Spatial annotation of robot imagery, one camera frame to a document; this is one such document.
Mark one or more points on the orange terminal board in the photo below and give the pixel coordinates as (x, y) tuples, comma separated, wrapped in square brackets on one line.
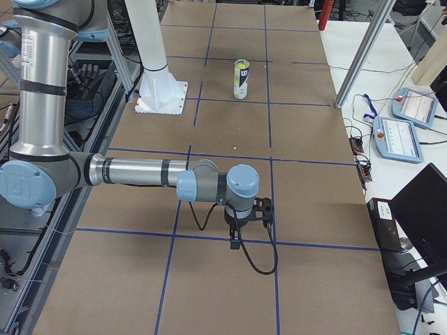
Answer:
[(356, 145), (364, 171)]

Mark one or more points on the upper orange terminal board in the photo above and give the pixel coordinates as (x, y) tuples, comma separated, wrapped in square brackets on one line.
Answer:
[(356, 145)]

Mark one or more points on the far teach pendant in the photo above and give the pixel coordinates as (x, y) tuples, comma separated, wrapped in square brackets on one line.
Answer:
[(415, 106)]

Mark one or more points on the wooden block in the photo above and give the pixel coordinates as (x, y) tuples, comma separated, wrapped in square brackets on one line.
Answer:
[(432, 64)]

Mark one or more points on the near teach pendant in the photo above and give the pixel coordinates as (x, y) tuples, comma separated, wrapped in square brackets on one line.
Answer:
[(396, 139)]

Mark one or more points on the teach pendant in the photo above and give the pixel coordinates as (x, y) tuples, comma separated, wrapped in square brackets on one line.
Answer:
[(415, 106), (396, 139)]

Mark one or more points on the black monitor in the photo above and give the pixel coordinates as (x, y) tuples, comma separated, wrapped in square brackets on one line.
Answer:
[(420, 210)]

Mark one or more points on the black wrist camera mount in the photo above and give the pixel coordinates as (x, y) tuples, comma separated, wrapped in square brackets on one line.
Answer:
[(263, 210)]

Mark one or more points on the clear tennis ball can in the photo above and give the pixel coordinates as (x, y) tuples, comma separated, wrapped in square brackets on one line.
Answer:
[(241, 82)]

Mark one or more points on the red cylinder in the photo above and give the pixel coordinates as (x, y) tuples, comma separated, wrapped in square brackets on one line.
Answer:
[(325, 14)]

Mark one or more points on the aluminium frame post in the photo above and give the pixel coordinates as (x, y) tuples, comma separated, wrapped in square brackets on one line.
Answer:
[(371, 34)]

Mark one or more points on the black computer box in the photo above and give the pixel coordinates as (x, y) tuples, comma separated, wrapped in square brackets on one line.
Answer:
[(384, 226)]

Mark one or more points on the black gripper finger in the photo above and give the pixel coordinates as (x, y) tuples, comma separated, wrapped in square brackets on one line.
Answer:
[(235, 242)]

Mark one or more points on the lower orange terminal board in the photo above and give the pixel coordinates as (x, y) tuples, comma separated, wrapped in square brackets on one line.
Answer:
[(364, 171)]

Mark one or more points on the white pedestal column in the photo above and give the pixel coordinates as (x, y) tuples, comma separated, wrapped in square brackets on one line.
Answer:
[(159, 92)]

